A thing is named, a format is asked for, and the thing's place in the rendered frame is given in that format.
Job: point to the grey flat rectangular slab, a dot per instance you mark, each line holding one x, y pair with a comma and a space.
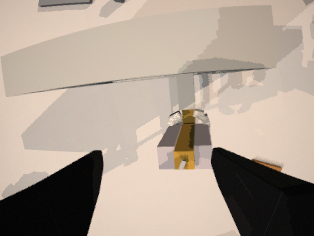
48, 3

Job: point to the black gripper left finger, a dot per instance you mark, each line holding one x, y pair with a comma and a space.
60, 205

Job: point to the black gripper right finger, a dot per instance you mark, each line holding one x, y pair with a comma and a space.
263, 201

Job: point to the orange-brown rectangular block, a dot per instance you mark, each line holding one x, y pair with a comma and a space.
276, 167

